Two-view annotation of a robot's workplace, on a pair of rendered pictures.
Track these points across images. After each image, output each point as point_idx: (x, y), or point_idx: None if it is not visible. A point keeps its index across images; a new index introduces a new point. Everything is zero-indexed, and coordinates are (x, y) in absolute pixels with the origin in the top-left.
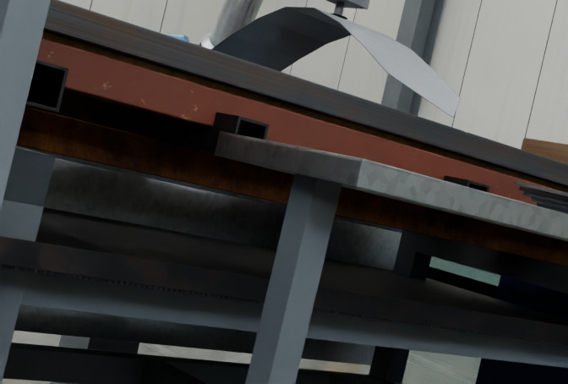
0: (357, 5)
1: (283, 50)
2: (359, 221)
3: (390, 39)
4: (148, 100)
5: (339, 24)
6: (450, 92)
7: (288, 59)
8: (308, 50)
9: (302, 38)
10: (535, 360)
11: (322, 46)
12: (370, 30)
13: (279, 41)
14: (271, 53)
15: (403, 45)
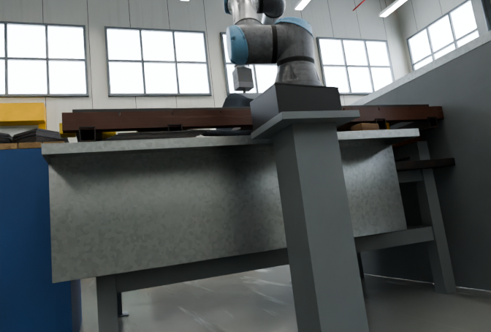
0: (238, 91)
1: (252, 94)
2: (141, 159)
3: (227, 103)
4: None
5: (242, 95)
6: (218, 128)
7: (247, 95)
8: (241, 93)
9: (248, 93)
10: None
11: (237, 93)
12: (234, 100)
13: (256, 93)
14: (256, 95)
15: (223, 105)
